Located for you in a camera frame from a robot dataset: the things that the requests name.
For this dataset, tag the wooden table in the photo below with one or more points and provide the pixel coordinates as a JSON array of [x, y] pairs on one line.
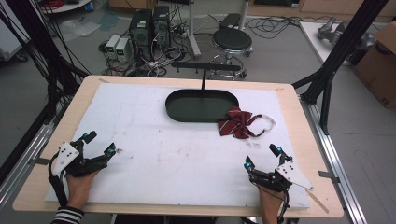
[[301, 140]]

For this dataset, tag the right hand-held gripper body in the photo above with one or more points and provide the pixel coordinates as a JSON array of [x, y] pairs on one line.
[[291, 174]]

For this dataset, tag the white desk leg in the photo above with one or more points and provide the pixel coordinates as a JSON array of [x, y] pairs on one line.
[[193, 34], [243, 14]]

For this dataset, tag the white foam mat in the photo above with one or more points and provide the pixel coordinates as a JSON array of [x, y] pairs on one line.
[[155, 140]]

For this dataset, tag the black metal frame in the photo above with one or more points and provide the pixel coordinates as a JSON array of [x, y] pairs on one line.
[[34, 34], [342, 46]]

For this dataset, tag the grey tape strip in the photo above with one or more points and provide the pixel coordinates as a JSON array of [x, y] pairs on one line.
[[42, 161], [328, 176]]

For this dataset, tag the white power supply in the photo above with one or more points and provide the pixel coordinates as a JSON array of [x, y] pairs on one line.
[[123, 49], [112, 46]]

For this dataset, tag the round white table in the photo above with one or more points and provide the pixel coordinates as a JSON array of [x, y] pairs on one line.
[[67, 6]]

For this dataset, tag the black flat box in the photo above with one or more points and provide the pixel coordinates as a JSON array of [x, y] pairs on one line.
[[230, 20]]

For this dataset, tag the thin wooden stick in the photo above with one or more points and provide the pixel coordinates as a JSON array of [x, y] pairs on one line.
[[318, 202]]

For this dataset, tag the red striped bow tie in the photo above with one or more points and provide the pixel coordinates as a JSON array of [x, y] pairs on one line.
[[236, 124]]

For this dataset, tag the cardboard box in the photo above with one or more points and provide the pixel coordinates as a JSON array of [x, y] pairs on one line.
[[378, 68]]

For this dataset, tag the grey machine part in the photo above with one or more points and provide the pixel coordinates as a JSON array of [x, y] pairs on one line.
[[330, 29]]

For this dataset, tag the black computer tower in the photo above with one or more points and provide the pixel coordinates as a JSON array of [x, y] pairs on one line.
[[162, 26], [140, 29]]

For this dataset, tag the person's right hand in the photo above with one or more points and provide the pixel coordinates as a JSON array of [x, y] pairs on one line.
[[269, 200]]

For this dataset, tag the clear plastic sheet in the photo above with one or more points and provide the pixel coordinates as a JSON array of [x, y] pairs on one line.
[[79, 27]]

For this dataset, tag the person's left hand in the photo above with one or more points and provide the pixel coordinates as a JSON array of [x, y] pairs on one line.
[[80, 188]]

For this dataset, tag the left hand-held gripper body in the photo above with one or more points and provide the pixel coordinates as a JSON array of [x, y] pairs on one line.
[[66, 155]]

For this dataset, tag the black stand with oval tray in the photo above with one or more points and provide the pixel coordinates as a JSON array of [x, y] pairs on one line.
[[199, 107]]

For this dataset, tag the white side table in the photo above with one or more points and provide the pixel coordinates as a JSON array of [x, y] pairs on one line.
[[313, 39]]

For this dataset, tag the aluminium rail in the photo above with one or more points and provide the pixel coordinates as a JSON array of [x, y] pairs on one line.
[[336, 161], [23, 161]]

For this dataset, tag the black round stool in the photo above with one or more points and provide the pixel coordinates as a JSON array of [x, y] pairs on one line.
[[232, 40]]

